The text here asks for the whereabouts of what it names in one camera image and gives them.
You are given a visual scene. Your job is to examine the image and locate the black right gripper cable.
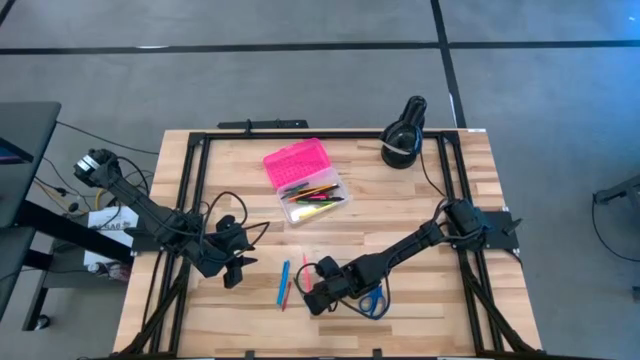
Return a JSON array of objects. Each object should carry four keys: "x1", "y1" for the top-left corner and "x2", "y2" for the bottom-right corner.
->
[{"x1": 292, "y1": 262, "x2": 392, "y2": 322}]

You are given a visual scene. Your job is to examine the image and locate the dark grey side desk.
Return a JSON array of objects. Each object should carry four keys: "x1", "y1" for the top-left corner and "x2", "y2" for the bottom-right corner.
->
[{"x1": 0, "y1": 101, "x2": 63, "y2": 321}]

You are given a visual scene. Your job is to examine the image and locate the clear box with pink lid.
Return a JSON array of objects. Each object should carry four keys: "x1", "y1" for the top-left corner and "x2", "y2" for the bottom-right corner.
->
[{"x1": 262, "y1": 137, "x2": 351, "y2": 226}]

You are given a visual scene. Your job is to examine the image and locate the blue pen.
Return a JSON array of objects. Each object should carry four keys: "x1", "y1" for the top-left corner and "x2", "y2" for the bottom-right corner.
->
[{"x1": 276, "y1": 259, "x2": 291, "y2": 306}]

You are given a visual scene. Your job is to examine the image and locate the black aluminium table frame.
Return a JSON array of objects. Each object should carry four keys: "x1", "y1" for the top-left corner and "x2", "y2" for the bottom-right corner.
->
[{"x1": 117, "y1": 130, "x2": 544, "y2": 360}]

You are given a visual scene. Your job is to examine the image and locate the pink pencil blue cap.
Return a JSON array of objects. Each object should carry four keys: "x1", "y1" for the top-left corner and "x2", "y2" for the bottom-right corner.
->
[{"x1": 301, "y1": 253, "x2": 314, "y2": 294}]

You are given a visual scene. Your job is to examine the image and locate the black pen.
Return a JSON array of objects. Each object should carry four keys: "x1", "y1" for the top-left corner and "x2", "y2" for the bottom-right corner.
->
[{"x1": 294, "y1": 182, "x2": 342, "y2": 197}]

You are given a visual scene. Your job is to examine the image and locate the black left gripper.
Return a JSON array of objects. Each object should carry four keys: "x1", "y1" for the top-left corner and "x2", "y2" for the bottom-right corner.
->
[{"x1": 198, "y1": 214, "x2": 260, "y2": 290}]

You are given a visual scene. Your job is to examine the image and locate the black power strip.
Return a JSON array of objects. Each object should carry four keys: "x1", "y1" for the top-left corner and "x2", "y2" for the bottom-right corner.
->
[{"x1": 217, "y1": 118, "x2": 310, "y2": 131}]

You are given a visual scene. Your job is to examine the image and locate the yellow pencil pink eraser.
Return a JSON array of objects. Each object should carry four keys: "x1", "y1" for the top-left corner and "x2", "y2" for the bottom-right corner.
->
[{"x1": 287, "y1": 184, "x2": 335, "y2": 203}]

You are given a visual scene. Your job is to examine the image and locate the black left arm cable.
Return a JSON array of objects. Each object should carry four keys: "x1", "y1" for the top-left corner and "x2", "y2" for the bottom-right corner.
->
[{"x1": 199, "y1": 191, "x2": 271, "y2": 251}]

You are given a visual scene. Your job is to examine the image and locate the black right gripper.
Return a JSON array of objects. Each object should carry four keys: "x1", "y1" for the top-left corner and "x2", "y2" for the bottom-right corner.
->
[{"x1": 303, "y1": 255, "x2": 377, "y2": 318}]

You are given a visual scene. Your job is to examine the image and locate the black desk lamp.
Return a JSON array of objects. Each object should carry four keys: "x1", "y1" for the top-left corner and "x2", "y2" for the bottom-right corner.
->
[{"x1": 379, "y1": 94, "x2": 429, "y2": 170}]

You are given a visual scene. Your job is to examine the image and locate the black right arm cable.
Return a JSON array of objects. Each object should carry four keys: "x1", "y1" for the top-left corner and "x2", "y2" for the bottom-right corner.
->
[{"x1": 418, "y1": 139, "x2": 449, "y2": 201}]

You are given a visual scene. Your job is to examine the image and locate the white paper sheet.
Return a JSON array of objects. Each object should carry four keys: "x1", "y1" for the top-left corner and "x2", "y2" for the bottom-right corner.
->
[{"x1": 83, "y1": 205, "x2": 140, "y2": 266}]

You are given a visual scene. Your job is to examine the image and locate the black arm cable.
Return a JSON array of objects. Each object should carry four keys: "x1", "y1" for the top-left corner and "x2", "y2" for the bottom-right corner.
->
[
  {"x1": 418, "y1": 139, "x2": 449, "y2": 201},
  {"x1": 199, "y1": 191, "x2": 271, "y2": 251}
]

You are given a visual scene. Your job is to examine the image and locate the blue handled scissors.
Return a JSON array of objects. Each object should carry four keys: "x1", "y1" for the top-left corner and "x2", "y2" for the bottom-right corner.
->
[{"x1": 357, "y1": 284, "x2": 390, "y2": 321}]

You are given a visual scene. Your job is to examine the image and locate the black floor stand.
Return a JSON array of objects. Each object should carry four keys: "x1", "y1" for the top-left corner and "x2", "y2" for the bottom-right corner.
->
[{"x1": 592, "y1": 174, "x2": 640, "y2": 206}]

